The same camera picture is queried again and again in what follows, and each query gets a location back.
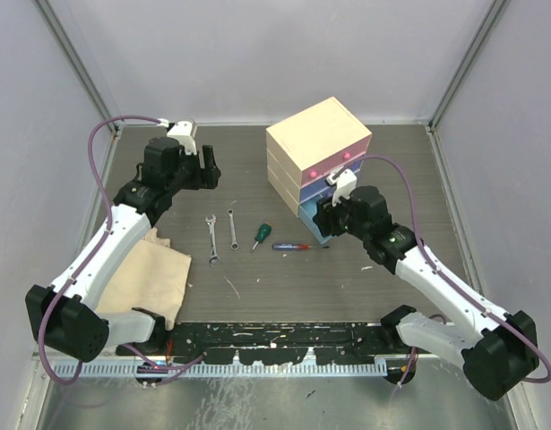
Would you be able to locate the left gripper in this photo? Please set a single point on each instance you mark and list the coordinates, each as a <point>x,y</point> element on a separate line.
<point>205,178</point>

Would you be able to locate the wide purple drawer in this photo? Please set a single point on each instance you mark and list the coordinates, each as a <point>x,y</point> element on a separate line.
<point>319,185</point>

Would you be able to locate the cream drawer cabinet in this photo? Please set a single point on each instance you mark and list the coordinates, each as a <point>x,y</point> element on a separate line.
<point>307,138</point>

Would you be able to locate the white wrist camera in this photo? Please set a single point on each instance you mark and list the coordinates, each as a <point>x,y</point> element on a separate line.
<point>343,182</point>
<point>183,131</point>

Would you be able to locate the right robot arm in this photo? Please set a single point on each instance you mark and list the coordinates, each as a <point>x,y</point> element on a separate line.
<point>495,350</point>

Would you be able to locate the small pink drawer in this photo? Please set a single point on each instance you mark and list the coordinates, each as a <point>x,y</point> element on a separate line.
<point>313,173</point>

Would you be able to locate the silver ratchet combination wrench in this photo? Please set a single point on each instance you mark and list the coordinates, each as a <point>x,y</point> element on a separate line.
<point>233,233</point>

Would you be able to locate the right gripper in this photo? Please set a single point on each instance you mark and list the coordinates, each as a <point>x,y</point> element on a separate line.
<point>325,216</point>

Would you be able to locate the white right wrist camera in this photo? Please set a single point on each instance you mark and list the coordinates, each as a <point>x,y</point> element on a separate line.
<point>343,182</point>

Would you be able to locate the green handled screwdriver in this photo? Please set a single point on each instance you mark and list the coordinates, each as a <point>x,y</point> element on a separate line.
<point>262,233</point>

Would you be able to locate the silver open end wrench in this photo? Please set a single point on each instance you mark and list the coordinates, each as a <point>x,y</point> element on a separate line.
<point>214,258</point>

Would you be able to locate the beige cloth bag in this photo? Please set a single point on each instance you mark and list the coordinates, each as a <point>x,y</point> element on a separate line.
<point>153,276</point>

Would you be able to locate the large pink drawer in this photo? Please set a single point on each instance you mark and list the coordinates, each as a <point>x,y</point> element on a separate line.
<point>350,153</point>

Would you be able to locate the slotted cable duct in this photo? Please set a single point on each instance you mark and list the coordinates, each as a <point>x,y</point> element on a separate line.
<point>308,368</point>

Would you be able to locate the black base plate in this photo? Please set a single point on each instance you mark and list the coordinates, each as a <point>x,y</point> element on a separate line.
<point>277,343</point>

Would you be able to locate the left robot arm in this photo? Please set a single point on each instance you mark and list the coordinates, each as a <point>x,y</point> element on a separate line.
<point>63,315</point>

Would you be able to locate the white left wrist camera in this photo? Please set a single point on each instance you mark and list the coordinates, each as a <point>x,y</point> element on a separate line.
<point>183,131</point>

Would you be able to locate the light blue drawer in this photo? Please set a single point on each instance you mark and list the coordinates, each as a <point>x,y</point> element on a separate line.
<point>306,211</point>

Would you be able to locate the red blue handled screwdriver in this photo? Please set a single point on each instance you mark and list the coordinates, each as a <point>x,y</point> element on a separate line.
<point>296,247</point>

